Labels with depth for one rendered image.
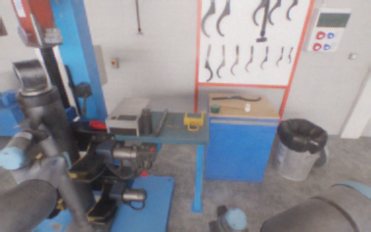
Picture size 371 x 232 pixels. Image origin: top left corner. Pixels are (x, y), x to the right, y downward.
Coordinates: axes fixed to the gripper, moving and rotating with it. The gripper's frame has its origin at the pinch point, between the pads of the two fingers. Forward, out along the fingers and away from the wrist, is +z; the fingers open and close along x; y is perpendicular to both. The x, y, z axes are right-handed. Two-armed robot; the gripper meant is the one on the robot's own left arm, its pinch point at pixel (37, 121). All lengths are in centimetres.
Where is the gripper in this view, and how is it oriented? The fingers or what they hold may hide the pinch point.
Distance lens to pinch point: 136.8
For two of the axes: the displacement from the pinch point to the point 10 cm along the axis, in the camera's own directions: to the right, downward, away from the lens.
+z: -2.9, -4.7, 8.3
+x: -0.1, 8.7, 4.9
